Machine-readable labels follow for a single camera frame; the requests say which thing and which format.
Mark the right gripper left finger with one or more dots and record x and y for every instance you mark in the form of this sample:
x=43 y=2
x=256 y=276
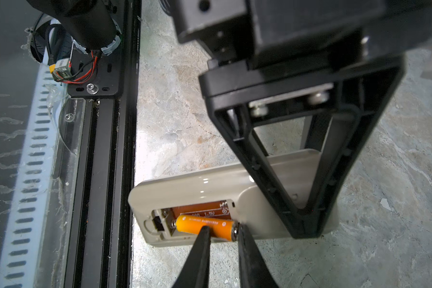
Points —
x=196 y=271

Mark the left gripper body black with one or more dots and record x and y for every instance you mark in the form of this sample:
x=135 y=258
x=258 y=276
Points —
x=254 y=42

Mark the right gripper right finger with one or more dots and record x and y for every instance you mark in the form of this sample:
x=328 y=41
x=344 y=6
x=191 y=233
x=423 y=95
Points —
x=253 y=270

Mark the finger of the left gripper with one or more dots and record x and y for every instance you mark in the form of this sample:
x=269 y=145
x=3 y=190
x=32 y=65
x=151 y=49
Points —
x=340 y=106

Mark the orange battery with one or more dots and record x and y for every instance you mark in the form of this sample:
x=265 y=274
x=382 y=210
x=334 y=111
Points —
x=221 y=229

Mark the white remote control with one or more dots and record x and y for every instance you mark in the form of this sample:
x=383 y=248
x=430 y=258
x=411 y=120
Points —
x=227 y=192

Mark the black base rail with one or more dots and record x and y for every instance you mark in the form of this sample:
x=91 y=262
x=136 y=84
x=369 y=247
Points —
x=100 y=244

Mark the white slotted cable duct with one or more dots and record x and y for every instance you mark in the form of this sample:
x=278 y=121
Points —
x=24 y=233

